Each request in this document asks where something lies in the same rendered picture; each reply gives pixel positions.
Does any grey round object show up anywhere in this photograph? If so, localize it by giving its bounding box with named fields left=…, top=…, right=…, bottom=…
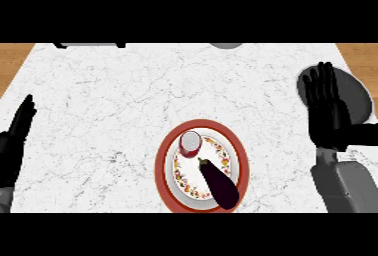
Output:
left=210, top=42, right=244, bottom=50

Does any white floral rim plate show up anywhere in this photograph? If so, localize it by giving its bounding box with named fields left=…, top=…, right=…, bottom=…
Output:
left=164, top=127, right=243, bottom=211

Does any dark purple eggplant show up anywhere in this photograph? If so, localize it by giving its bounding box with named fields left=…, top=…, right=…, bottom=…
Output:
left=197, top=157, right=243, bottom=211

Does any red can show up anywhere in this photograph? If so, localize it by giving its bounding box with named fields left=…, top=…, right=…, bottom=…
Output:
left=178, top=130, right=204, bottom=159

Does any red oval placemat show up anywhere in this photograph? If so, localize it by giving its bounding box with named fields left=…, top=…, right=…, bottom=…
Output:
left=154, top=118, right=252, bottom=214

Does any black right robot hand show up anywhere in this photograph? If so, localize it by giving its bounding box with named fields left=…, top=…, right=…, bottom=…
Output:
left=300, top=61, right=355, bottom=152

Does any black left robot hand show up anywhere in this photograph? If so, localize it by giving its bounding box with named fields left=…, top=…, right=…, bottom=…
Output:
left=0, top=94, right=39, bottom=188

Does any dark grey pan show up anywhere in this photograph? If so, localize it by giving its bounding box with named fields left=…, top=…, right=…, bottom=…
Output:
left=296, top=64, right=378, bottom=147

